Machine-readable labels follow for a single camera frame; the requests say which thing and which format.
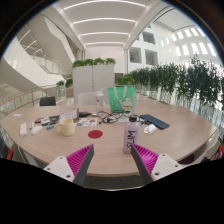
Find tangled black cables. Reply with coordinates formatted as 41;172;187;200
97;111;129;125

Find open booklet with papers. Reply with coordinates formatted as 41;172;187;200
58;108;80;124

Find white sticker sheet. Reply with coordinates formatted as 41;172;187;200
76;118;99;128

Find pale yellow mug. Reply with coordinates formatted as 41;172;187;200
54;118;77;137

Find white plastic packet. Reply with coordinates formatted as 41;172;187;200
143;123;158;135

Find green hedge planter row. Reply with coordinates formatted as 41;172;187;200
114;58;224;111

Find glass railing wooden handrail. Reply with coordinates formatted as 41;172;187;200
0;84;73;116

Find flat round red coaster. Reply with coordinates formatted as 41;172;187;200
87;129;104;140

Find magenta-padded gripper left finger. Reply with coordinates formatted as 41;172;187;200
43;143;95;187

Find white chair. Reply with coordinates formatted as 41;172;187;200
77;91;99;106

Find white power strip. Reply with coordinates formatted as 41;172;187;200
19;122;28;137

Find green tote bag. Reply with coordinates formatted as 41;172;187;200
106;85;136;114

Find white cabinet with plants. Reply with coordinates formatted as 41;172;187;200
71;57;117;105

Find ceiling light strips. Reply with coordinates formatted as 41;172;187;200
61;0;148;48

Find brown planter with plants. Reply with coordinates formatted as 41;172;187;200
55;78;74;99

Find red and black chair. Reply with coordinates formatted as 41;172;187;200
1;144;14;161

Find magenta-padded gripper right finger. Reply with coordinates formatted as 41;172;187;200
130;143;185;186

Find clear shaker bottle white lid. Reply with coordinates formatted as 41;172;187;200
94;88;105;114

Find white computer mouse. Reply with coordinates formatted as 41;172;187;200
30;125;44;136

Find dark blue keyboard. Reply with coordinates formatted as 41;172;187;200
139;113;171;131

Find pink drink bottle black cap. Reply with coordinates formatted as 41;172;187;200
122;114;142;155

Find black office chair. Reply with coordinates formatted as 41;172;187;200
39;96;57;107

